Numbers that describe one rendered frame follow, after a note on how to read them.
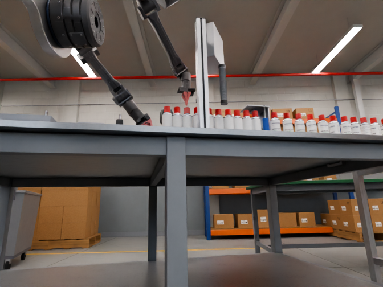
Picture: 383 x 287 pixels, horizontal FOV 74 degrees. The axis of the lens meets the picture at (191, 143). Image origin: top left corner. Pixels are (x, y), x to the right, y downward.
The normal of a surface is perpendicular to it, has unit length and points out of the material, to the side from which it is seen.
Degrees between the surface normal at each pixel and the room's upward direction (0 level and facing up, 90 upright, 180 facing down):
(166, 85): 90
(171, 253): 90
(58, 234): 90
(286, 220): 90
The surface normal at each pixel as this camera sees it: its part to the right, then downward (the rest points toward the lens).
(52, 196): 0.11, -0.24
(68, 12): 0.01, 0.14
